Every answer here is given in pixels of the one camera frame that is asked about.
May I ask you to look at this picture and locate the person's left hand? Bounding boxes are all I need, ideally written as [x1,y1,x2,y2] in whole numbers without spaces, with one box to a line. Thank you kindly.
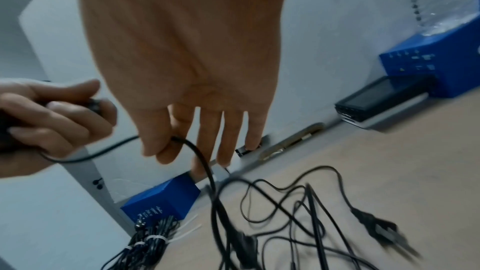
[0,77,118,180]

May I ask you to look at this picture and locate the person's right hand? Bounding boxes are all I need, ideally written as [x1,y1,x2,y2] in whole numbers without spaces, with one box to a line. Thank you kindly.
[74,0,295,178]

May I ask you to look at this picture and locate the black charger cable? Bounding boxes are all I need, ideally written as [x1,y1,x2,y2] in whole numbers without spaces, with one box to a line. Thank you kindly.
[0,98,264,270]

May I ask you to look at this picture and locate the black cable with round plug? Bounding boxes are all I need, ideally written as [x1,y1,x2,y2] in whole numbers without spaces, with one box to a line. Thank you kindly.
[100,251,125,270]

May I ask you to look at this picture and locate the thin black power cable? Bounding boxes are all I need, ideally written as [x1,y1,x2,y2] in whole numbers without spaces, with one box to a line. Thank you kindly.
[142,215,182,270]

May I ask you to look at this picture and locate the blue triangular box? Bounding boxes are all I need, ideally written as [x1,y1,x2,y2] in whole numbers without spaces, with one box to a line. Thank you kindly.
[120,172,202,223]

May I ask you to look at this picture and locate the pile of black cables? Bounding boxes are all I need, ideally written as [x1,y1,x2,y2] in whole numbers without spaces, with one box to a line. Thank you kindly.
[217,165,423,270]

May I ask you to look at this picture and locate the white zip ties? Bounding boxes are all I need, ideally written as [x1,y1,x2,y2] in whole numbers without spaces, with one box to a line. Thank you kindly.
[146,223,205,245]

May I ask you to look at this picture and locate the light wooden table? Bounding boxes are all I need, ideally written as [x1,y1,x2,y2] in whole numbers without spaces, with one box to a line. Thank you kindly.
[153,85,480,270]

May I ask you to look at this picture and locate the grey door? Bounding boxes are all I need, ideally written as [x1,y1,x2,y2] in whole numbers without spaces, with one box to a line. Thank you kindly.
[63,141,131,234]

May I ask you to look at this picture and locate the small black screen device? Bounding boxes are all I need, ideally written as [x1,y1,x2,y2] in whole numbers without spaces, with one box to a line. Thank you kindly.
[334,74,438,129]

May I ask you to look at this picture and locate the blue rectangular box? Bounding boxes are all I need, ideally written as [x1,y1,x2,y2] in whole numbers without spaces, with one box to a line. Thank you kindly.
[378,12,480,99]

